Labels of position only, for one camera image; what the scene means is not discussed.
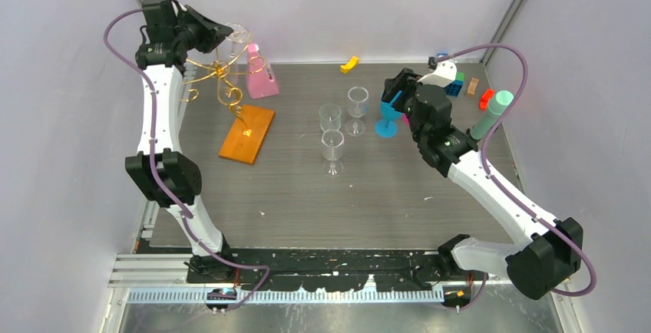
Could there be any clear wine glass top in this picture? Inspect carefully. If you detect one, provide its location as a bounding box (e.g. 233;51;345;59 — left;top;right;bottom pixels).
226;22;252;85

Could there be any orange wooden rack base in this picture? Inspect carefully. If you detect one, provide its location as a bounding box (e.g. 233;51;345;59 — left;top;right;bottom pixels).
218;104;276;166

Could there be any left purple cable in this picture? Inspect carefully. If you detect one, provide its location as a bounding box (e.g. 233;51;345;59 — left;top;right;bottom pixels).
103;8;270;313

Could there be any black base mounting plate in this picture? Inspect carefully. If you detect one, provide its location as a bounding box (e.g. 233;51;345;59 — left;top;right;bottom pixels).
184;249;484;292

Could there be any yellow toy piece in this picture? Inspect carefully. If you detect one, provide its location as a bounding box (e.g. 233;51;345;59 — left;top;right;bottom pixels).
339;55;359;74

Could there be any clear wine glass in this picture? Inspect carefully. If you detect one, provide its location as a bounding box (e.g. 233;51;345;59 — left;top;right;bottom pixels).
226;22;252;85
345;86;369;137
321;130;345;176
319;103;342;132

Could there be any blue wine glass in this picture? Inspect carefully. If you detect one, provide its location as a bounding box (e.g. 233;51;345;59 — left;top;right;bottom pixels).
375;92;404;138

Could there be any gold wire glass rack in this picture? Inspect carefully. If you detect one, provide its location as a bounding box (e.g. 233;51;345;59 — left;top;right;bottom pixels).
185;58;252;137

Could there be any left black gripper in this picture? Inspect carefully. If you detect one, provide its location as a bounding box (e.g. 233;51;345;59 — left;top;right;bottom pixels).
173;5;233;54

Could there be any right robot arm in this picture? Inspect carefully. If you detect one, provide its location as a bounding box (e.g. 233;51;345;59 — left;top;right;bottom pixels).
381;68;583;300

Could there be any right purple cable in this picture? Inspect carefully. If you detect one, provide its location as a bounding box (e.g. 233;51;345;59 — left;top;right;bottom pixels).
435;43;598;313

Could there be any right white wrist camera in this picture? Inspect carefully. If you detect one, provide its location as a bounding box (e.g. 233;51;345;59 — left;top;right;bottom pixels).
417;56;458;87

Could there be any blue studded toy block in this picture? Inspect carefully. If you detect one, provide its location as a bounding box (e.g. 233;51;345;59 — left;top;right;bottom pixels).
444;80;464;97

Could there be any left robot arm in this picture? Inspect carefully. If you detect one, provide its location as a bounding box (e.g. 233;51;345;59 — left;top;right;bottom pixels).
125;0;236;282

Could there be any mint green cylinder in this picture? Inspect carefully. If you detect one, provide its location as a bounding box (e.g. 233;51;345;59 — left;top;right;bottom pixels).
469;91;514;141

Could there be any red toy piece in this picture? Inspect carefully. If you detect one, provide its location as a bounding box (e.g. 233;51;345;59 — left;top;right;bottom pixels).
478;88;495;110

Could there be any purple cable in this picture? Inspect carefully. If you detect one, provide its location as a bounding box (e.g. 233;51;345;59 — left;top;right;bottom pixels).
103;8;270;313
435;43;598;313

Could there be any tan wooden block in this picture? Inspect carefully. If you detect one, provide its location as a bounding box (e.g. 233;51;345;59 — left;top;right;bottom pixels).
466;77;479;97

